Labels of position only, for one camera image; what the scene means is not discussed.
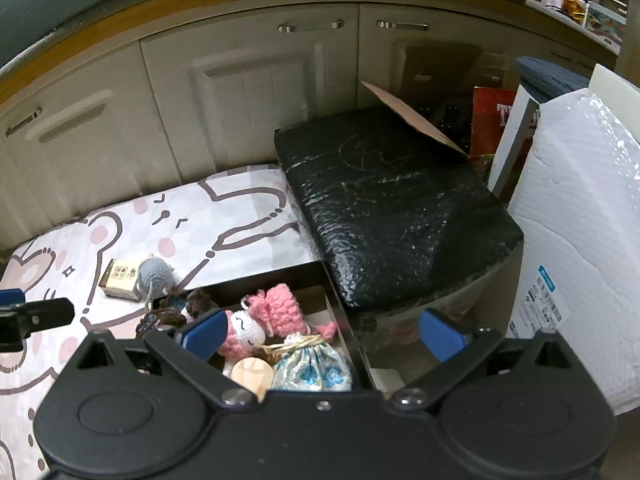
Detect white foam board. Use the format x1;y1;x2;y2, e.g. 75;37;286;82
589;63;640;95

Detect gold snack packet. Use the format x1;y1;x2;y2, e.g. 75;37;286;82
561;0;594;24

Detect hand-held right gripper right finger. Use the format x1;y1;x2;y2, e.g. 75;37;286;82
389;308;576;408

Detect small beige box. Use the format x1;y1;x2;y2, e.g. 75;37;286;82
98;258;142;302

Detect brown cardboard box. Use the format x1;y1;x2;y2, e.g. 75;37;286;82
359;79;474;160

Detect red printed box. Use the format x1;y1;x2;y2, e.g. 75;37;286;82
469;87;519;187

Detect white flat board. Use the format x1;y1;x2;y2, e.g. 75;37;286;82
487;84;542;207

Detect black box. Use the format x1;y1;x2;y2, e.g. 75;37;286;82
152;259;377;394

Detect printed bear blanket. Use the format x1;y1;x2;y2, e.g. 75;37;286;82
0;164;324;480

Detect cream cabinet door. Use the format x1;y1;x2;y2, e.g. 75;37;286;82
357;2;532;112
0;42;180;257
139;4;362;187

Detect floral drawstring pouch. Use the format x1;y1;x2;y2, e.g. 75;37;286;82
269;334;354;394

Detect black bubble wrap package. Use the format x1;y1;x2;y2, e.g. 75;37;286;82
273;108;525;311

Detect pink white crochet doll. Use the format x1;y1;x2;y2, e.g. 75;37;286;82
217;283;339;362

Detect blue grey cushion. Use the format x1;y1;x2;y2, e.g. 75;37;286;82
514;56;592;102

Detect brown crochet toy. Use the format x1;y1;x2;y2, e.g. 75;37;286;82
135;287;222;339

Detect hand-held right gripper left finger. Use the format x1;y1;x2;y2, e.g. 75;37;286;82
74;308;257;409

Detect white bubble wrap package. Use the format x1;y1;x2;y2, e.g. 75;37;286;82
504;87;640;417

